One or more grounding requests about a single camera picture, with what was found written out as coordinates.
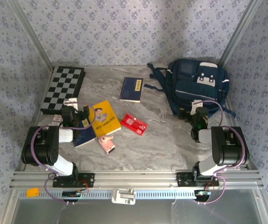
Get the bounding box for plain navy blue book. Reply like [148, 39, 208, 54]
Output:
[73, 126, 97, 148]

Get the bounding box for navy blue backpack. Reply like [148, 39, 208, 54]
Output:
[147, 58, 236, 119]

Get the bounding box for slotted grey cable duct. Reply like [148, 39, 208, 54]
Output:
[14, 189, 258, 200]

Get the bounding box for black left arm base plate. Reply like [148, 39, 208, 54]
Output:
[52, 172, 95, 189]

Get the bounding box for white plastic bracket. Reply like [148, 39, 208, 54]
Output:
[111, 188, 136, 205]

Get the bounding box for white red card box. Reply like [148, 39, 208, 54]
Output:
[51, 114, 63, 126]

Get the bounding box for yellow cartoon book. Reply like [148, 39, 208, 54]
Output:
[88, 99, 122, 139]

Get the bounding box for black grey chessboard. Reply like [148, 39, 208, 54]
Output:
[40, 66, 86, 117]

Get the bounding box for red pencil case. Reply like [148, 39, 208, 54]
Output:
[120, 113, 148, 135]

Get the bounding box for navy book with yellow label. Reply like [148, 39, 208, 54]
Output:
[119, 77, 144, 103]

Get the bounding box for pink pencil sharpener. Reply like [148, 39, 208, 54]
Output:
[98, 135, 115, 154]

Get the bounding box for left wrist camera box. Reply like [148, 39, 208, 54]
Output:
[63, 98, 78, 109]

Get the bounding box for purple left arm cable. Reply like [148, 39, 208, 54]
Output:
[30, 102, 96, 204]

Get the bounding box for yellow plastic block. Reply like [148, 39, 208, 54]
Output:
[26, 188, 39, 198]

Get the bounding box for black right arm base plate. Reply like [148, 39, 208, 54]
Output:
[176, 172, 220, 187]

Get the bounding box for aluminium corner post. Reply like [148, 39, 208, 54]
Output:
[7, 0, 54, 73]
[218, 0, 264, 67]

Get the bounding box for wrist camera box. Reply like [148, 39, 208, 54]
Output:
[63, 98, 78, 109]
[191, 99, 205, 115]

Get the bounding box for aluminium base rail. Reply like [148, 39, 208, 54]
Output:
[9, 170, 264, 189]

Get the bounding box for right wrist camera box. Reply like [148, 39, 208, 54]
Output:
[191, 99, 205, 115]

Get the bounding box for grey metal panel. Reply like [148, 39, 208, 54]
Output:
[14, 198, 265, 224]

